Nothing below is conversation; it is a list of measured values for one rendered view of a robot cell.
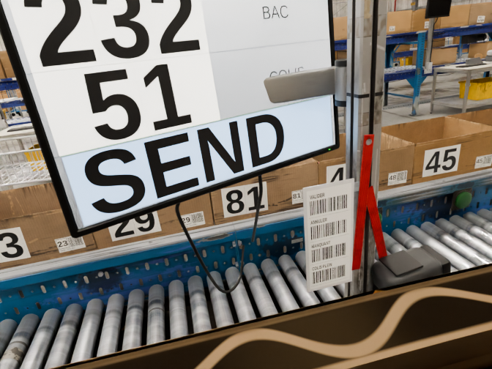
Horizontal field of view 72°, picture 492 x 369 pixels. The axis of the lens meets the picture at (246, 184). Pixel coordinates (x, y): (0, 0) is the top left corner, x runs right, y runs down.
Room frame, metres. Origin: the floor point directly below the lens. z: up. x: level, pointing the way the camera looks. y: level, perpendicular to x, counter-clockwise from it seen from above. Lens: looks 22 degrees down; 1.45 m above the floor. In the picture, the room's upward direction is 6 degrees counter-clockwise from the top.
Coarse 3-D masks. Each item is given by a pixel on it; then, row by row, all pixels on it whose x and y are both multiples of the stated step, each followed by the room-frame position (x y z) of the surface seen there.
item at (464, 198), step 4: (464, 192) 1.15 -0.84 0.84; (468, 192) 1.16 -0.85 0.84; (460, 196) 1.14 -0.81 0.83; (464, 196) 1.14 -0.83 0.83; (468, 196) 1.15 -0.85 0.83; (456, 200) 1.15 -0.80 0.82; (460, 200) 1.14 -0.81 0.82; (464, 200) 1.14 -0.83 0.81; (468, 200) 1.15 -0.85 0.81; (456, 204) 1.14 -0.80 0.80; (460, 204) 1.14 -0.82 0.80; (464, 204) 1.14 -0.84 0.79; (468, 204) 1.15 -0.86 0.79; (460, 208) 1.15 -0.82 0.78
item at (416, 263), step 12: (396, 252) 0.49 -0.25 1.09; (408, 252) 0.49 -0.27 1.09; (420, 252) 0.48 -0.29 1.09; (432, 252) 0.48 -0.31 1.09; (384, 264) 0.47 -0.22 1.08; (396, 264) 0.46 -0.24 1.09; (408, 264) 0.45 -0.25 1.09; (420, 264) 0.45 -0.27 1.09; (432, 264) 0.45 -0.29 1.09; (444, 264) 0.45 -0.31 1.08; (372, 276) 0.48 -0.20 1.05; (384, 276) 0.45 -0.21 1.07; (396, 276) 0.44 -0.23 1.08; (408, 276) 0.44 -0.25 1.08; (420, 276) 0.44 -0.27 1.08; (432, 276) 0.44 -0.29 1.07
